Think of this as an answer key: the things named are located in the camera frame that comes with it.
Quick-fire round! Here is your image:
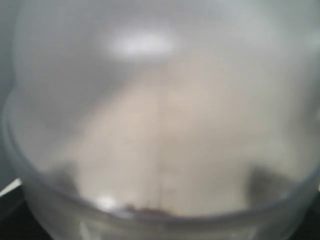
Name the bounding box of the clear plastic shaker bottle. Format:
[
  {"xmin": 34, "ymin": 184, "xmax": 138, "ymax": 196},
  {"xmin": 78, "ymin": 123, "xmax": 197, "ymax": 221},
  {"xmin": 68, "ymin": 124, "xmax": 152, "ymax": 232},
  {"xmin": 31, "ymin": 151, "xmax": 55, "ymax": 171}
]
[{"xmin": 2, "ymin": 0, "xmax": 320, "ymax": 240}]

